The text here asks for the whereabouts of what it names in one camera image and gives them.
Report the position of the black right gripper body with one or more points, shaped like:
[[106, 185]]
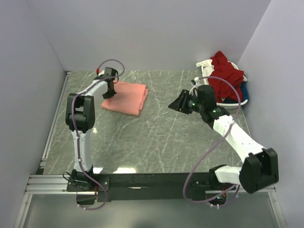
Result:
[[191, 103]]

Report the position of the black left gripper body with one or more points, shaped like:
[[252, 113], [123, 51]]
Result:
[[109, 94]]

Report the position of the salmon pink t-shirt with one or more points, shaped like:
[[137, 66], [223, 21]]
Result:
[[129, 98]]

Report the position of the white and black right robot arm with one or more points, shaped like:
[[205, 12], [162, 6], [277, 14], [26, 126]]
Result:
[[259, 165]]

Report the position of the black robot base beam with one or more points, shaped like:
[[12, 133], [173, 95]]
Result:
[[140, 186]]

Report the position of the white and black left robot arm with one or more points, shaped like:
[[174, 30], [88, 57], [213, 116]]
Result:
[[80, 118]]

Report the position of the white laundry basket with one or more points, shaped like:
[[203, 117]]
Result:
[[229, 106]]

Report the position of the red t-shirt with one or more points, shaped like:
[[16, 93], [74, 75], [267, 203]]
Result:
[[224, 69]]

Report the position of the white t-shirt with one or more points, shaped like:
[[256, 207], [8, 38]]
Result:
[[207, 69]]

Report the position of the blue t-shirt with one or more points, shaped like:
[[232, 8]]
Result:
[[244, 91]]

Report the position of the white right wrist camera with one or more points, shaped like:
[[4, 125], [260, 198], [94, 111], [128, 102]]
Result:
[[196, 81]]

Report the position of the aluminium rail frame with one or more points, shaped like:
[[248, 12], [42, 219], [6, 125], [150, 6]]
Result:
[[159, 140]]

